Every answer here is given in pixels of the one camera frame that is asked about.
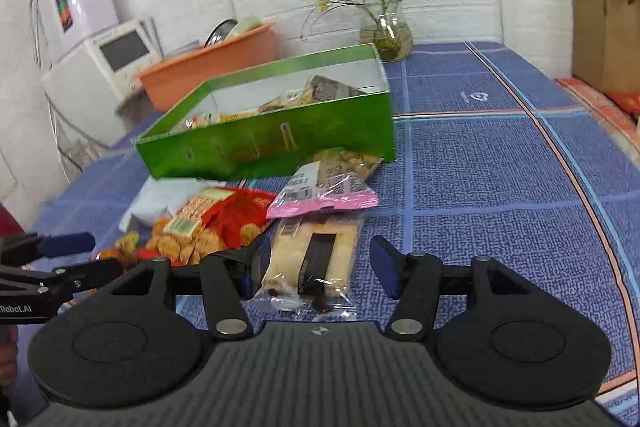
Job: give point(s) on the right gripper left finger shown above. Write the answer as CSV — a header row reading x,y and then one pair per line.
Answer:
x,y
146,333

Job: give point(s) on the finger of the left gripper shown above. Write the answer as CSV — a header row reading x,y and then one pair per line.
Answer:
x,y
82,277
21,249

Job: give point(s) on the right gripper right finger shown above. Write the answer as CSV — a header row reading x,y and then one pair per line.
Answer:
x,y
493,333

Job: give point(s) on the orange edged nut bag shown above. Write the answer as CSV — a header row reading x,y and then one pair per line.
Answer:
x,y
125,250

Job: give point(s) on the red cracker snack bag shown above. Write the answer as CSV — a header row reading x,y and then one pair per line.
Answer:
x,y
216,219

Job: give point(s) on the beige biscuit clear pack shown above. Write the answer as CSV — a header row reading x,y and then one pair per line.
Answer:
x,y
310,267

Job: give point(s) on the orange printed snack bag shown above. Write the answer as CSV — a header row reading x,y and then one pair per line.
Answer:
x,y
195,121

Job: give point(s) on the yellow snack bag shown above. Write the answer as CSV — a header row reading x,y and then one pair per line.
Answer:
x,y
225,117

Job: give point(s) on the pink edged nut bag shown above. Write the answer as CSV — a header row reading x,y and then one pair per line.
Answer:
x,y
334,180

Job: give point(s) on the small clear mixed snack bag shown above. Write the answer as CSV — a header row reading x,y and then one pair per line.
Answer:
x,y
287,99

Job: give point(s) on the brown label clear snack bag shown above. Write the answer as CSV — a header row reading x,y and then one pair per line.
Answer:
x,y
324,89

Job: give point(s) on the person left hand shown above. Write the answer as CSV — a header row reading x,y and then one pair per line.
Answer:
x,y
8,355

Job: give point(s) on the white machine with screen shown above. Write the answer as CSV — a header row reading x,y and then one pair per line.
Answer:
x,y
95,88

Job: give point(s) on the orange plastic basin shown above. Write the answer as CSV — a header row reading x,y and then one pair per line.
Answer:
x,y
170,80

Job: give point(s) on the white water purifier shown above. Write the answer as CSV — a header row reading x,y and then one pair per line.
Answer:
x,y
68,22

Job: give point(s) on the green cardboard box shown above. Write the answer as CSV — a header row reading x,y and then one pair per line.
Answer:
x,y
275,143

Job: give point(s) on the red booklet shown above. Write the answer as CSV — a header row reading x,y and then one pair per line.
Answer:
x,y
629,102

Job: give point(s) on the metal bowl in basin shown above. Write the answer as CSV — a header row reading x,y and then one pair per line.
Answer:
x,y
220,32

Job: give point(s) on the brown paper bag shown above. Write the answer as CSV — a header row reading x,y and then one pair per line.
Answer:
x,y
606,44

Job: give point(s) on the glass vase with flowers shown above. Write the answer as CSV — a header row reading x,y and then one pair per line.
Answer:
x,y
385,6

